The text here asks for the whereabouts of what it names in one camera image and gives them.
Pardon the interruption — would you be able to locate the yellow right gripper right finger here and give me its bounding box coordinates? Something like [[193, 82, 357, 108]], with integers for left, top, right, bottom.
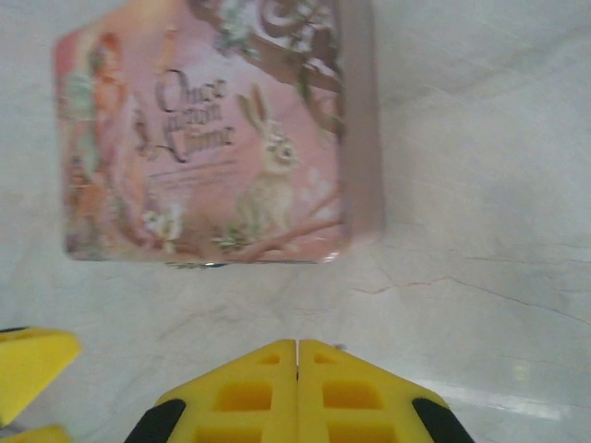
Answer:
[[297, 339, 473, 443]]

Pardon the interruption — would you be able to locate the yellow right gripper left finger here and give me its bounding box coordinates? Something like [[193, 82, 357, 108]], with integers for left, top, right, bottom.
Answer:
[[123, 339, 300, 443]]

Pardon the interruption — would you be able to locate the pink illustrated tin box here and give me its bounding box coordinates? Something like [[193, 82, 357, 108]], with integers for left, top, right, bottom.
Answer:
[[53, 0, 387, 268]]

